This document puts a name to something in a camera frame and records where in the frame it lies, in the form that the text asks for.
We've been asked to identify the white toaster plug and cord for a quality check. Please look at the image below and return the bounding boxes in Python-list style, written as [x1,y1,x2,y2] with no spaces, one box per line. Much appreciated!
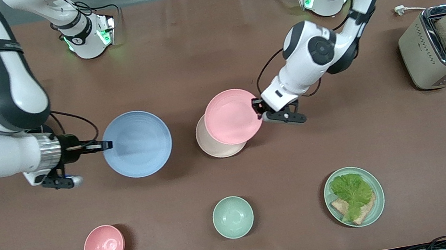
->
[394,0,429,18]

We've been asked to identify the small deep pink bowl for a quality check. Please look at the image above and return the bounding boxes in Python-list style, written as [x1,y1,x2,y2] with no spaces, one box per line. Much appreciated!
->
[80,222,126,250]

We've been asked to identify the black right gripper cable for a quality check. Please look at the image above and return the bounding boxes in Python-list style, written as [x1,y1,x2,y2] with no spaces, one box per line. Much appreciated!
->
[49,103,101,150]

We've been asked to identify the green lettuce leaf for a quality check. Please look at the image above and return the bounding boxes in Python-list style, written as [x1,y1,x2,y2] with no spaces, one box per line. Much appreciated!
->
[328,170,378,224]

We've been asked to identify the green plate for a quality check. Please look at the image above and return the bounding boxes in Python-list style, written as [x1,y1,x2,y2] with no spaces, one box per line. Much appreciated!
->
[320,162,389,233]

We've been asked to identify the black right arm base cables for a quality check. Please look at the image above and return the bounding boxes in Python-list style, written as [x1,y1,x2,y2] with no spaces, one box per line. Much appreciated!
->
[47,0,121,34]

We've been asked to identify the brown bread slice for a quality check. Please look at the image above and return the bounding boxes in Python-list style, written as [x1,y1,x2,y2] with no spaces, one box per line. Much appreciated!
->
[330,192,380,229]

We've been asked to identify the wide pink bowl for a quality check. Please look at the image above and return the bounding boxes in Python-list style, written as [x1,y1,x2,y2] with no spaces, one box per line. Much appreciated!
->
[200,85,268,149]

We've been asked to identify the wide beige bowl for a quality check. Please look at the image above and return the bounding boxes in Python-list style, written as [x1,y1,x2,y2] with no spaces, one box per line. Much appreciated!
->
[193,108,251,162]

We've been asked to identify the small deep green bowl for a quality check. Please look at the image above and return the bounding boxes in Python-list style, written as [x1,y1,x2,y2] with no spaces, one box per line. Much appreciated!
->
[209,193,258,242]

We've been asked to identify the beige and chrome toaster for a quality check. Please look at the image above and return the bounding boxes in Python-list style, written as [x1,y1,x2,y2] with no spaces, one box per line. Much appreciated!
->
[393,4,446,94]

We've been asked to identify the wide blue bowl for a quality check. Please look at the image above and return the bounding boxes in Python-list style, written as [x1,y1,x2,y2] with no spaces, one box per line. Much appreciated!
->
[97,105,178,183]

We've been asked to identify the brown table cover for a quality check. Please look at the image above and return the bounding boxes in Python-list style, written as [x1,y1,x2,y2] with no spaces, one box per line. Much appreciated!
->
[0,0,446,250]

